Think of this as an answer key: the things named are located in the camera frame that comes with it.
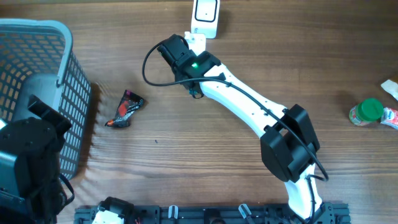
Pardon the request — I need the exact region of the green lid jar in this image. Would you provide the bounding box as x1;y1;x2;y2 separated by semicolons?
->
349;98;384;126

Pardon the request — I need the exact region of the white brown cookie bag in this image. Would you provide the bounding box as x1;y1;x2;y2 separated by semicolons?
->
381;79;398;100

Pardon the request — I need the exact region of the black mounting rail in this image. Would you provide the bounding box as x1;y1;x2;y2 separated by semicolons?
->
73;202;352;224

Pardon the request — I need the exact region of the small red white box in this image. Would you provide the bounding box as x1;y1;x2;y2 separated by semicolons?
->
381;107;398;129

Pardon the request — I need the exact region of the black red snack wrapper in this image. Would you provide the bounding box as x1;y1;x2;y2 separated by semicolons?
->
105;90;145;128

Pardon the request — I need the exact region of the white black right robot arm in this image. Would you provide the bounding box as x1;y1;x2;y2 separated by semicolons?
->
156;34;328;223

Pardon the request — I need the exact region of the grey plastic mesh basket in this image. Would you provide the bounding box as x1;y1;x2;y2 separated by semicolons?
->
1;19;91;179

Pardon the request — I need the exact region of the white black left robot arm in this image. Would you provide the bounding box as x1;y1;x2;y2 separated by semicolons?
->
1;95;75;223

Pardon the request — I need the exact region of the white barcode scanner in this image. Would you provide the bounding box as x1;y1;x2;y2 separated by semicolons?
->
190;0;220;39

